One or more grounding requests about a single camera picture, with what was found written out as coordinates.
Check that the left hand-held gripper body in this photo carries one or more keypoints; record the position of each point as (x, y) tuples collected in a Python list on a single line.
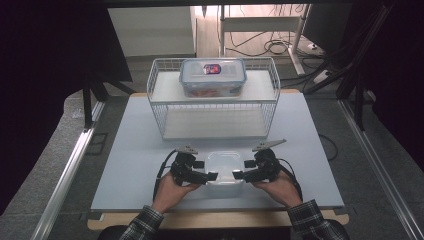
[(183, 168)]

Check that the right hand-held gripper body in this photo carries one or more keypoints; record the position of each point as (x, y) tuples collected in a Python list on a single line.
[(266, 166)]

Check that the white square plastic container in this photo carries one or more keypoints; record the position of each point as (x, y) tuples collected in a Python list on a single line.
[(224, 163)]

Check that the clear food container blue lid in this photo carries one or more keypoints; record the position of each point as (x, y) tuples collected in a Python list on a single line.
[(213, 80)]

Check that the person's left hand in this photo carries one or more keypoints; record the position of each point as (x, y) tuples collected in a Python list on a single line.
[(171, 193)]

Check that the person's right hand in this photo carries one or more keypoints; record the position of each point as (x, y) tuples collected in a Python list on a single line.
[(280, 191)]

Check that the pale blue table mat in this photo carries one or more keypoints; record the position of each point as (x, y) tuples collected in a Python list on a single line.
[(133, 160)]

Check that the white power strip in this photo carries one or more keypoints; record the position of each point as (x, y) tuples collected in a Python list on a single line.
[(322, 76)]

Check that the black metal stand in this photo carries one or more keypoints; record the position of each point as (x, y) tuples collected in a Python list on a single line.
[(359, 100), (87, 106)]

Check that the white cabinet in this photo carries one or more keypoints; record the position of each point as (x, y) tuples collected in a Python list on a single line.
[(153, 30)]

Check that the black curtain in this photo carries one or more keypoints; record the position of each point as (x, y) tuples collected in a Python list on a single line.
[(43, 83), (400, 66)]

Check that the aluminium rail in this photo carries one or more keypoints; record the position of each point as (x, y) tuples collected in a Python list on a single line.
[(376, 166), (70, 166)]

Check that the white metal desk frame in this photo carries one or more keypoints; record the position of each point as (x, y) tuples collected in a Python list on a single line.
[(260, 23)]

